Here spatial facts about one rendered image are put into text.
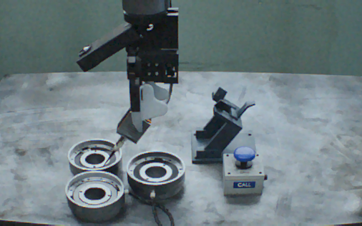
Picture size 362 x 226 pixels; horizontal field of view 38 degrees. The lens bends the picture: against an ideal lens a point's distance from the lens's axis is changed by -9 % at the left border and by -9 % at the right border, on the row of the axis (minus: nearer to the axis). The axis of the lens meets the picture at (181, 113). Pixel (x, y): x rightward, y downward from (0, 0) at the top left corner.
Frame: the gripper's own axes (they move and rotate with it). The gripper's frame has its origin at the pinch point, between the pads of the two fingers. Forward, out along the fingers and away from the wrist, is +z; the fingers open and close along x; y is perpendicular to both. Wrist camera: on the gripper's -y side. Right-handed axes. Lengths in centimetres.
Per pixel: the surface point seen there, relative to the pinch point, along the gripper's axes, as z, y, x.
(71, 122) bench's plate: 13.1, -16.6, 21.0
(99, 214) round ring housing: 10.9, -6.2, -12.9
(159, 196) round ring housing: 12.3, 3.7, -5.5
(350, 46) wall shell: 52, 92, 159
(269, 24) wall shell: 43, 48, 160
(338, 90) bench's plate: 13, 47, 37
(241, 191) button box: 12.2, 18.2, -4.3
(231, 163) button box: 8.7, 16.5, -0.5
